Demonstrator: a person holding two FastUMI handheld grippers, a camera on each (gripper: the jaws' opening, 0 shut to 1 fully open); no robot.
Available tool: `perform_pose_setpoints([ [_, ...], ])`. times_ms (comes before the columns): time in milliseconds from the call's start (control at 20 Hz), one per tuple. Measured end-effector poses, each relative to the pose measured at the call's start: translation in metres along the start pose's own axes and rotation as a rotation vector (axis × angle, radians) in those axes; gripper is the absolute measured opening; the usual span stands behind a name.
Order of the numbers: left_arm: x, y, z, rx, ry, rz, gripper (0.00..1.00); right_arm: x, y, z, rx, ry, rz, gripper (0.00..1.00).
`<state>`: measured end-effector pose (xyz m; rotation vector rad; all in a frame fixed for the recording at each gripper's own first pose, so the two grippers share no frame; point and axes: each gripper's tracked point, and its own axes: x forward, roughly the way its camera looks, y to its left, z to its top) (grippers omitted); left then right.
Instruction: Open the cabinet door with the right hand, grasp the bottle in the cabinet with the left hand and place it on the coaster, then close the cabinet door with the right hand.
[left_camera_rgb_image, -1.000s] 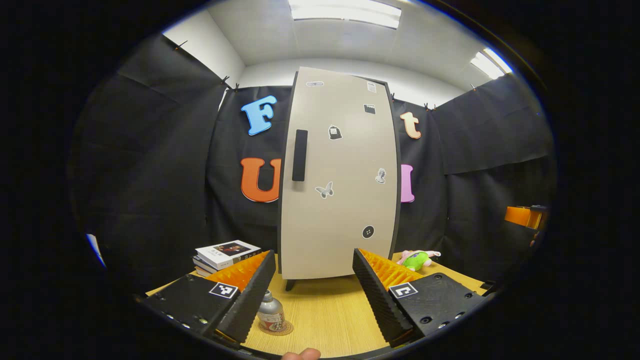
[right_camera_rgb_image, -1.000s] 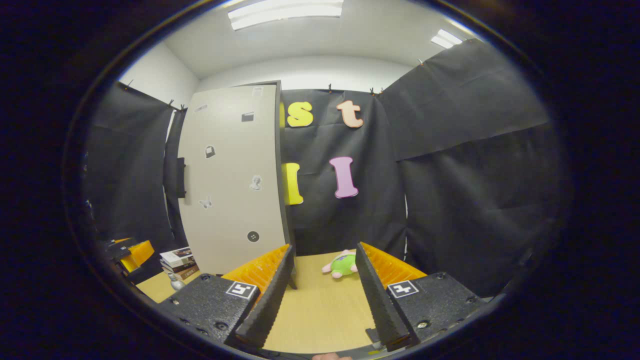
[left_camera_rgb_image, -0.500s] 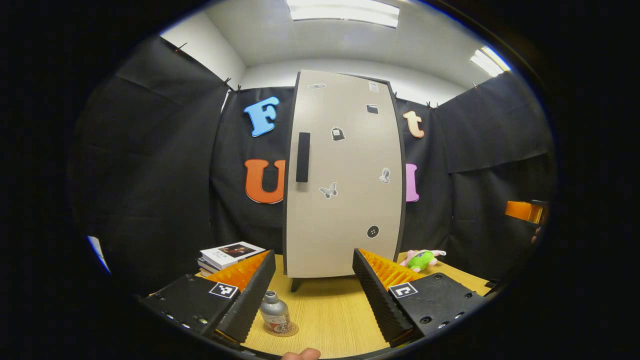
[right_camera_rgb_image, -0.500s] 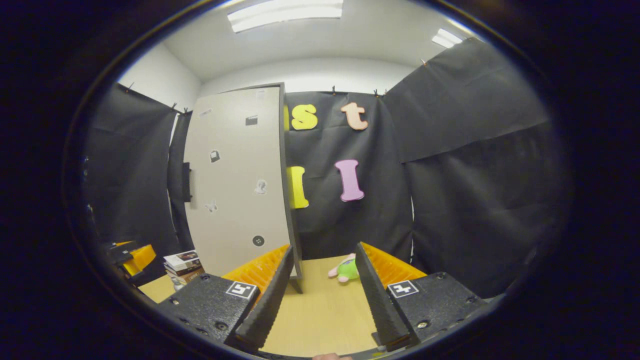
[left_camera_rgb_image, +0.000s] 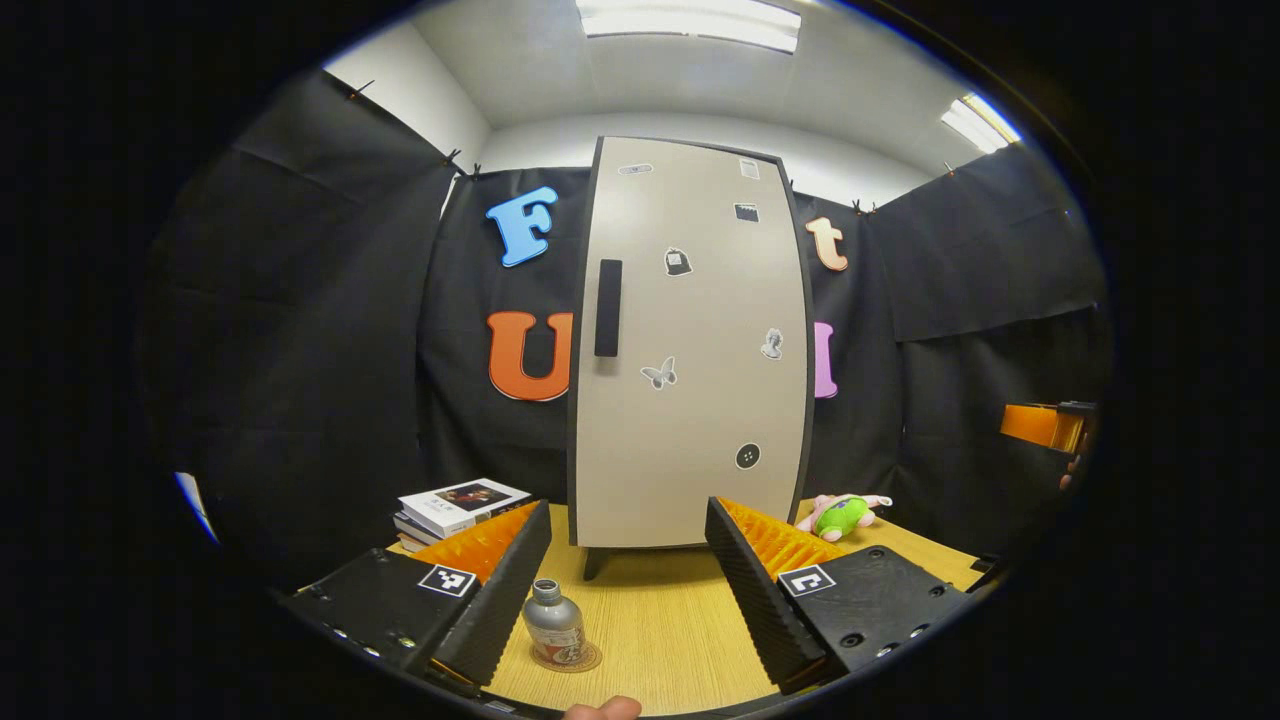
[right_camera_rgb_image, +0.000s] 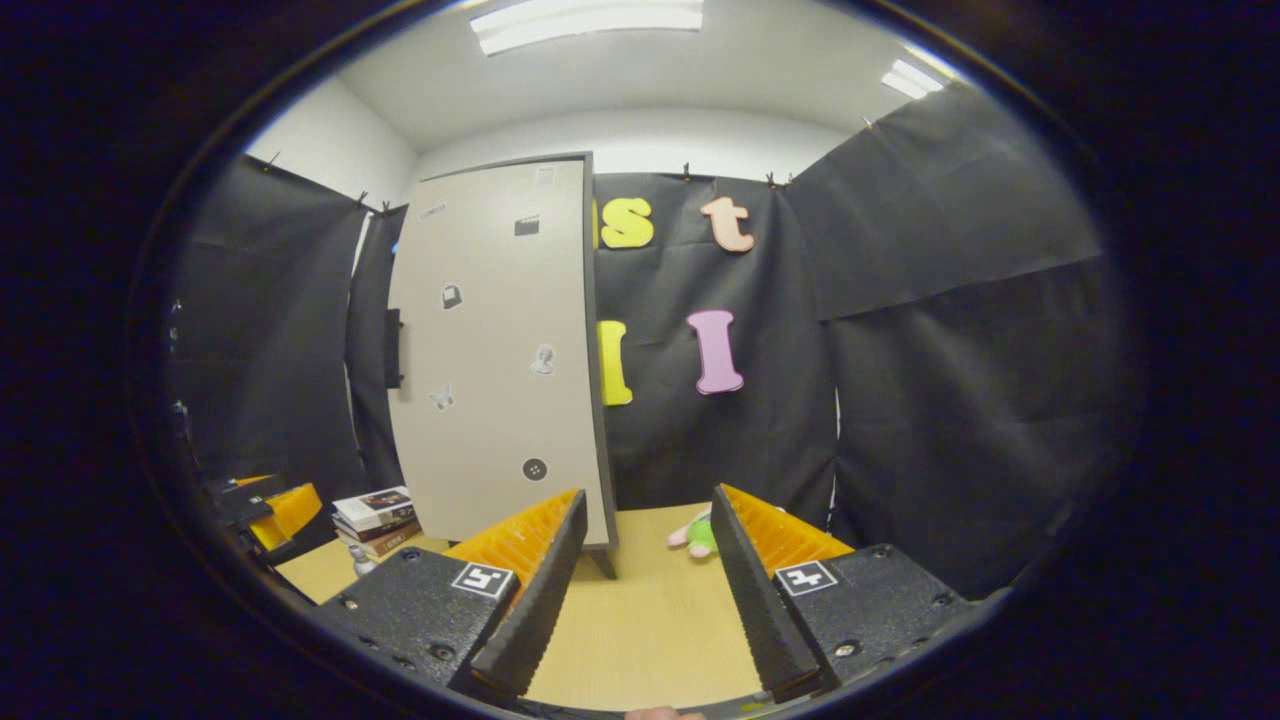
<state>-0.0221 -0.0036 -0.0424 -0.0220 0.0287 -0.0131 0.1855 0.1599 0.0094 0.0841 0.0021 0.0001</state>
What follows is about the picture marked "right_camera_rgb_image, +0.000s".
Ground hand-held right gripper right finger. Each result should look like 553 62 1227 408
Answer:
710 484 976 704

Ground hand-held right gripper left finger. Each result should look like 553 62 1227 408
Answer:
318 488 591 706

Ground grey cabinet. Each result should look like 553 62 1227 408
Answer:
383 152 621 579

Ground white cover book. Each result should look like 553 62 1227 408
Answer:
332 486 416 531

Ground dark cover book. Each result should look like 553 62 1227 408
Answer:
335 515 419 544

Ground green and pink plush toy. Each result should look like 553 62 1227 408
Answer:
668 505 719 559

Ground brown cover book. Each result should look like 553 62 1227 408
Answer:
340 527 423 559

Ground black backdrop cloth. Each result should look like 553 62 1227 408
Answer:
170 80 1131 601

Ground small ceiling light panel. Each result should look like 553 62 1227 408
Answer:
880 58 946 101

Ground large ceiling light panel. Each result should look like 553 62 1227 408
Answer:
470 0 705 56

